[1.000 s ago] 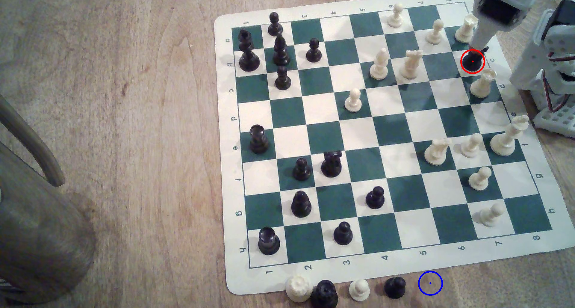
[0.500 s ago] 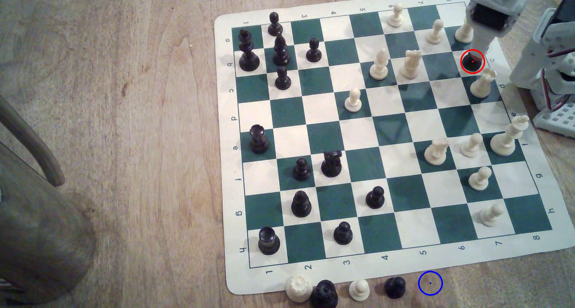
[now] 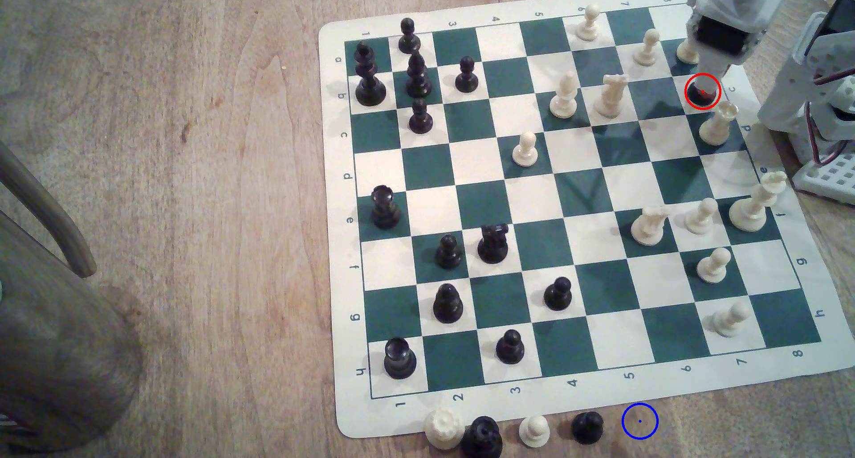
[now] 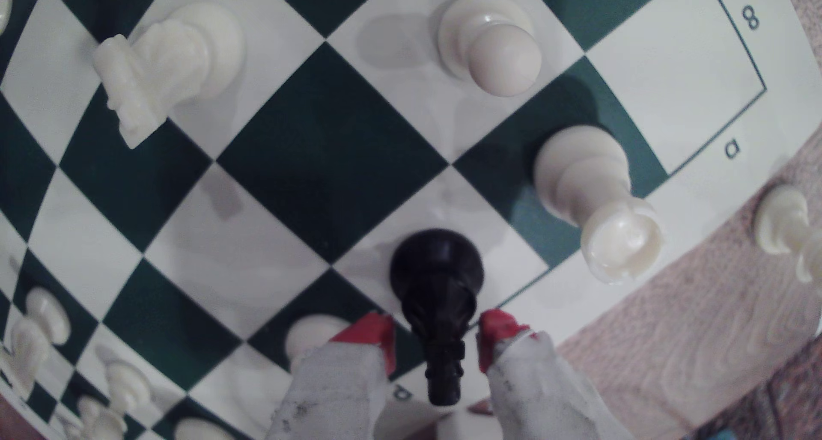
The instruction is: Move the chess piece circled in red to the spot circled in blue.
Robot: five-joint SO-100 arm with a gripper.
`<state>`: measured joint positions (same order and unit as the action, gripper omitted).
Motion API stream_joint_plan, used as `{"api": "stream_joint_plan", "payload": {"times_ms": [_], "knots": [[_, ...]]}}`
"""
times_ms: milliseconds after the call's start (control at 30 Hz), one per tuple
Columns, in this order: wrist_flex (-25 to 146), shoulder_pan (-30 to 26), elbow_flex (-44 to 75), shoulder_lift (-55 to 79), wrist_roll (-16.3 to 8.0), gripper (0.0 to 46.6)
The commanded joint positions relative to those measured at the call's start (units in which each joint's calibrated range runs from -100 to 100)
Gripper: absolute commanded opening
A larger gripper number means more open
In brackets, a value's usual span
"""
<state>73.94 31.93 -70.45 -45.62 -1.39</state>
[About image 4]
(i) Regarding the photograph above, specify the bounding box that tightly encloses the green and white chess mat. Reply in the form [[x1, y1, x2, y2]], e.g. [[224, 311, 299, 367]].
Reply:
[[0, 0, 822, 440]]

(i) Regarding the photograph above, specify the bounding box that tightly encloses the white knight chess piece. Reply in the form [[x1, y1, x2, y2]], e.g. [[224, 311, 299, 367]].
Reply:
[[0, 286, 71, 399], [92, 2, 245, 150]]

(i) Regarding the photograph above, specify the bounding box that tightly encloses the white pawn chess piece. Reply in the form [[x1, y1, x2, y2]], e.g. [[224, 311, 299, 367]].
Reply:
[[61, 360, 153, 440], [437, 0, 543, 98]]

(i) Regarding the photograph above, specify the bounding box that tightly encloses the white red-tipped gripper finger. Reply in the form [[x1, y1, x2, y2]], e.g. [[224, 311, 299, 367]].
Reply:
[[478, 309, 633, 440], [266, 312, 398, 440]]

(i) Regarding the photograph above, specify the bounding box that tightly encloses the white rook chess piece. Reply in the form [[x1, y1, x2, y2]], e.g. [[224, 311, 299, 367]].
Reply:
[[533, 125, 664, 284], [284, 314, 353, 365]]

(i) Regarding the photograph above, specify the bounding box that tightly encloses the black knight chess piece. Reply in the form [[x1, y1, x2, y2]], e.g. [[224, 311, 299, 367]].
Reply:
[[390, 228, 485, 407]]

